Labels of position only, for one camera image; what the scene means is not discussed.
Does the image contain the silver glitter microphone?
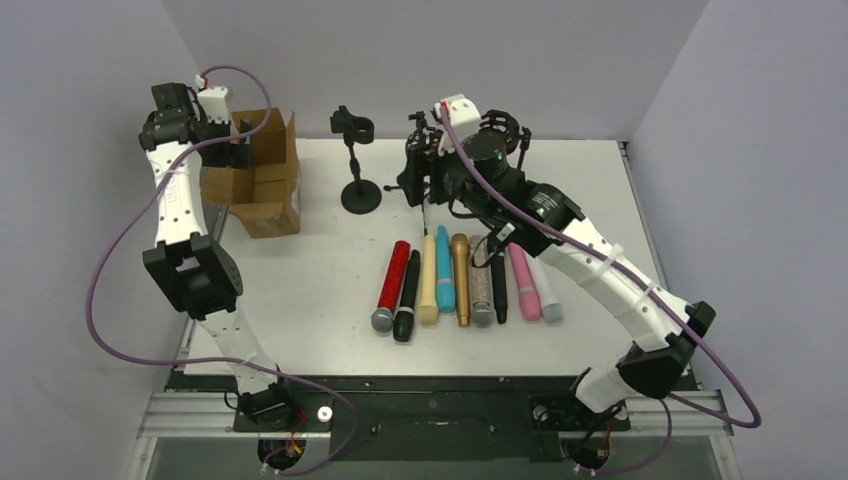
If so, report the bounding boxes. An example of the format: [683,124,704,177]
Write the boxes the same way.
[469,235,495,328]

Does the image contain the blue microphone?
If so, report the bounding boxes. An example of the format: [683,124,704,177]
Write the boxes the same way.
[436,225,456,313]

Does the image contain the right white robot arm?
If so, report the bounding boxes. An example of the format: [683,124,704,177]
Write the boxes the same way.
[397,127,716,414]

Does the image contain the shock mount stand round base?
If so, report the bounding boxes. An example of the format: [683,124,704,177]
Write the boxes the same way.
[479,109,532,171]

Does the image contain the clip mic stand round base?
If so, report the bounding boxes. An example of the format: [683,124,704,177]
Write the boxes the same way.
[330,105,382,215]

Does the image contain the brown cardboard box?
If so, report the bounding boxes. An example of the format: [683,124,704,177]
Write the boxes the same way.
[201,107,301,239]

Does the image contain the slim black microphone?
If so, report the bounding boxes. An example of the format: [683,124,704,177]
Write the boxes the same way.
[490,253,509,325]

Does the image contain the cream microphone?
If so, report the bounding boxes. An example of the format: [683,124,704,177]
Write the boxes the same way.
[416,234,439,325]

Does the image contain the tripod shock mount stand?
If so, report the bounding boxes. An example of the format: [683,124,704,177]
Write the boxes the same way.
[383,111,443,236]

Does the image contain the gold microphone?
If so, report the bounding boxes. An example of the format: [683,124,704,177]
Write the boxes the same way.
[450,233,471,328]

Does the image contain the white grey microphone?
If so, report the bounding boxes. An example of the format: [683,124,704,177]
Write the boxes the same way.
[527,256,564,324]

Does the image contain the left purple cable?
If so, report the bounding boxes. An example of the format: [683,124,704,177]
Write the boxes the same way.
[84,64,362,478]

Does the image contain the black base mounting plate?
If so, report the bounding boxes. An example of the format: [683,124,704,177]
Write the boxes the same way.
[171,373,668,463]

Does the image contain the purple cable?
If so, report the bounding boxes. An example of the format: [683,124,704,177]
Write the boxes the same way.
[84,64,362,478]
[437,105,763,477]

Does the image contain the red glitter microphone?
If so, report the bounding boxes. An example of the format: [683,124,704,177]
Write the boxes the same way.
[370,240,411,333]

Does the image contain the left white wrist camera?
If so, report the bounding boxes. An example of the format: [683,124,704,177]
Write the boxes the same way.
[194,75,232,125]

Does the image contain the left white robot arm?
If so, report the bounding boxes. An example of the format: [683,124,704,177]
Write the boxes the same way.
[139,78,301,429]

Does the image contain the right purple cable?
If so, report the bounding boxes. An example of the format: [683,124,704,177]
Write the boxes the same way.
[437,105,763,477]

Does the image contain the pink microphone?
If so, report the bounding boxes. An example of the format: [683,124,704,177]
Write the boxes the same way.
[507,243,541,322]

